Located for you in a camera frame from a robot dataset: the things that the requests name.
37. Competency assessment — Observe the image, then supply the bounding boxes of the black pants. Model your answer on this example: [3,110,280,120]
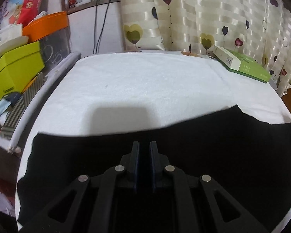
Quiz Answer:
[17,106,291,232]

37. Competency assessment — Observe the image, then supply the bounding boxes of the striped box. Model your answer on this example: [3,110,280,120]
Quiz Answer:
[0,72,44,140]

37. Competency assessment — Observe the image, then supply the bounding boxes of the green flat box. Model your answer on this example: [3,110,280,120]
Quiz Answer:
[212,45,271,83]

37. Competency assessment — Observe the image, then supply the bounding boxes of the lime green shoebox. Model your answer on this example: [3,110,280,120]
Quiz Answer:
[0,41,44,99]

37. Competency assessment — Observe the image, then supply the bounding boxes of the orange box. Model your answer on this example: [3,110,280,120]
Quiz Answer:
[22,12,69,43]

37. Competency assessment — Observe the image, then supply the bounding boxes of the white tissue pack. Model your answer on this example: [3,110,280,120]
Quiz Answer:
[0,24,22,46]

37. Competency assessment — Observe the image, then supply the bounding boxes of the heart pattern curtain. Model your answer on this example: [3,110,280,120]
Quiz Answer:
[120,0,291,96]

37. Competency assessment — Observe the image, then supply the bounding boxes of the red snack bag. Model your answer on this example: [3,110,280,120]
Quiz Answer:
[0,0,42,27]

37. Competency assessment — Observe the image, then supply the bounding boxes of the black cables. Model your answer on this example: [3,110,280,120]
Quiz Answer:
[92,0,115,54]

